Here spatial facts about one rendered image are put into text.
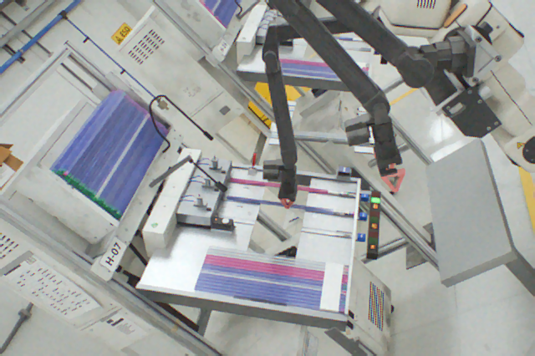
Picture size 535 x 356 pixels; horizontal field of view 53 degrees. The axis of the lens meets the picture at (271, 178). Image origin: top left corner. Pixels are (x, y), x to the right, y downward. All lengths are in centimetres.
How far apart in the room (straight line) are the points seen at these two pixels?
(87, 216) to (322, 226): 85
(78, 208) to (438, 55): 120
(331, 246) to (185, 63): 146
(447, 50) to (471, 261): 70
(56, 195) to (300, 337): 100
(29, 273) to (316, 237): 102
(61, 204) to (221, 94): 141
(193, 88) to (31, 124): 128
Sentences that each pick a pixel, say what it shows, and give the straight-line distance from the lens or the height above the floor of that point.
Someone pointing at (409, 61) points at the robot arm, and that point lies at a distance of 138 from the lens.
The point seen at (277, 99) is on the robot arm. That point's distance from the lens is 186.
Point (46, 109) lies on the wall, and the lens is 404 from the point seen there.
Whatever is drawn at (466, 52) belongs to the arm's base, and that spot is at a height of 120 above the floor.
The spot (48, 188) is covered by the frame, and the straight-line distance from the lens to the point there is 187.
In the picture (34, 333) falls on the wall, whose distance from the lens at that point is 337.
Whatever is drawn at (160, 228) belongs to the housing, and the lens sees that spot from 198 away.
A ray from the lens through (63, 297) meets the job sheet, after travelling 211.
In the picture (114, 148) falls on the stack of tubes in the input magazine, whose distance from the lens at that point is 203.
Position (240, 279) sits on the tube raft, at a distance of 188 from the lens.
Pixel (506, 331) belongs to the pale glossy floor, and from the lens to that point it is 241.
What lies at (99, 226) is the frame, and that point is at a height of 143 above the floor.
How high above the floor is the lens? 182
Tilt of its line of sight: 22 degrees down
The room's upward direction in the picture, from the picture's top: 47 degrees counter-clockwise
